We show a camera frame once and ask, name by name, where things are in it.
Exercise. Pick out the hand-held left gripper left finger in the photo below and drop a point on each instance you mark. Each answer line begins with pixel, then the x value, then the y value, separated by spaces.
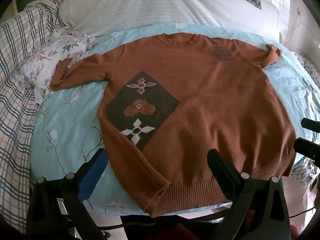
pixel 93 175

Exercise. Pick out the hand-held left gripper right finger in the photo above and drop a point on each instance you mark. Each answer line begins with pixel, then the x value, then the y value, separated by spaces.
pixel 219 170

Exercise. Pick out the plaid blanket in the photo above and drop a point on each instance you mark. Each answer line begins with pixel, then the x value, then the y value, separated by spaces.
pixel 15 105

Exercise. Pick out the light blue floral bedsheet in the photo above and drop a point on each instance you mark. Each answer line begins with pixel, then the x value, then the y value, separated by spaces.
pixel 70 130

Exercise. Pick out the white floral pillow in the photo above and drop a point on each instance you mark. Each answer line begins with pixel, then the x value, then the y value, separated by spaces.
pixel 50 57

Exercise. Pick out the orange knit sweater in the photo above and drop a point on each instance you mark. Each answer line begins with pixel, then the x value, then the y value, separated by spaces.
pixel 200 105

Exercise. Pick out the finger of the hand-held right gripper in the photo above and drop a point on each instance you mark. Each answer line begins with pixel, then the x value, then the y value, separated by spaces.
pixel 311 124
pixel 307 148

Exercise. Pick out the white floral bedsheet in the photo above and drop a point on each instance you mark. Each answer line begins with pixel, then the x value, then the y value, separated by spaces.
pixel 310 65

